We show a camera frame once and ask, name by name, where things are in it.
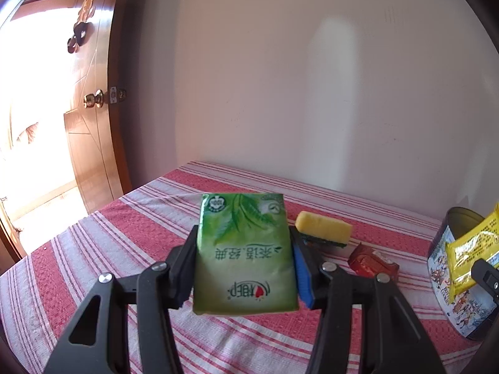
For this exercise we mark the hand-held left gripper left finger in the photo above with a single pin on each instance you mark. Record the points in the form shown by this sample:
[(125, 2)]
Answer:
[(183, 272)]

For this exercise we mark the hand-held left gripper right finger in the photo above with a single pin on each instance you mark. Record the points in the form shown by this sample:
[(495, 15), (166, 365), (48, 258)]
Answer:
[(302, 276)]

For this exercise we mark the blue round cookie tin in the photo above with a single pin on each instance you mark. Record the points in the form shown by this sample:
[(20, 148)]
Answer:
[(464, 315)]

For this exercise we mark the green tissue pack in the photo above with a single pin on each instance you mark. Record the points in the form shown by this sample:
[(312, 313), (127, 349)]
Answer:
[(241, 241)]

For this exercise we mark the brass door knob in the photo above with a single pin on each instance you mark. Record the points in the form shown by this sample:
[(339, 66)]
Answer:
[(93, 99)]

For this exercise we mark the brown wooden door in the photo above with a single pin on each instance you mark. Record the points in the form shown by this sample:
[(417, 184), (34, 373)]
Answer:
[(97, 156)]

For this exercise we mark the dark hanging door ornament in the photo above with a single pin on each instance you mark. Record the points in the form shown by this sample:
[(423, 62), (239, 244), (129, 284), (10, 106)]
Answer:
[(81, 31)]

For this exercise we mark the yellow snack packet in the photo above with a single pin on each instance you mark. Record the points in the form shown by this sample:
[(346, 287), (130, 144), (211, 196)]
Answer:
[(473, 253)]

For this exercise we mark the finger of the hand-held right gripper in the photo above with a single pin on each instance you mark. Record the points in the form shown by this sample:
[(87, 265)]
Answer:
[(487, 278)]

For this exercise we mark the red snack packet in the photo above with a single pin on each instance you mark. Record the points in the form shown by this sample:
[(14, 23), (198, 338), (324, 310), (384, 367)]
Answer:
[(370, 263)]

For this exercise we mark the metal door latch plate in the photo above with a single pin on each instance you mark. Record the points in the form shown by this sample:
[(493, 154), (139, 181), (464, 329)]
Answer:
[(117, 94)]

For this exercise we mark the yellow sponge green scouring pad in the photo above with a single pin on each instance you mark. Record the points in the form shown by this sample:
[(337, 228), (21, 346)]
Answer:
[(323, 229)]

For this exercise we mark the red white striped tablecloth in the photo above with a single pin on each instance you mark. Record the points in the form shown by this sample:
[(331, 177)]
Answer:
[(117, 233)]

